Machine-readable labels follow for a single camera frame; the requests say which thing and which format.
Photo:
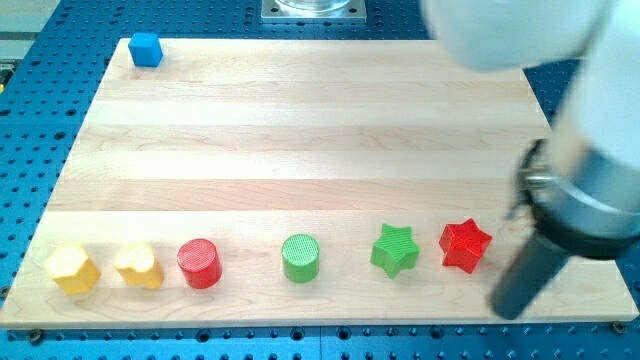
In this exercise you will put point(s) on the yellow heart block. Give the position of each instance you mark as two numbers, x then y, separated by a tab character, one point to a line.
138	266

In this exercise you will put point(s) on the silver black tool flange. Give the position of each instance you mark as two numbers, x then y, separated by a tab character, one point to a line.
585	201

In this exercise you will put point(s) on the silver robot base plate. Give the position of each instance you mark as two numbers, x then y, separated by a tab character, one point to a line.
289	10

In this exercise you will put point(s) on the blue cube block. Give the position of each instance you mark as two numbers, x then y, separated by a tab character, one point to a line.
145	49

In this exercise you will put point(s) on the green cylinder block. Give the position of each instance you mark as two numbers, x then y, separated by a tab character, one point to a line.
301	258

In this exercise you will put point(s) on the red cylinder block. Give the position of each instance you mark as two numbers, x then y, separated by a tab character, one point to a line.
200	264

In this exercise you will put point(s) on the green star block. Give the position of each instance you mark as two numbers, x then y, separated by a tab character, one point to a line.
395	250

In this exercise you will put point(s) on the yellow hexagon block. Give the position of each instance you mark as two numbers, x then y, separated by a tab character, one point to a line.
72	269

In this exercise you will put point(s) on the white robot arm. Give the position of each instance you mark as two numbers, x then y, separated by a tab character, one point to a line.
601	106

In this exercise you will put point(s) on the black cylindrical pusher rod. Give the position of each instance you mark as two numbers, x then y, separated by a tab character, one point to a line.
536	264

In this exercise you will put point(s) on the red star block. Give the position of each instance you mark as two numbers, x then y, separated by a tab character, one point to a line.
463	245

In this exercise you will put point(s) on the light wooden board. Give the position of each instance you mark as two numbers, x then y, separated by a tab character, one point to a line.
248	142

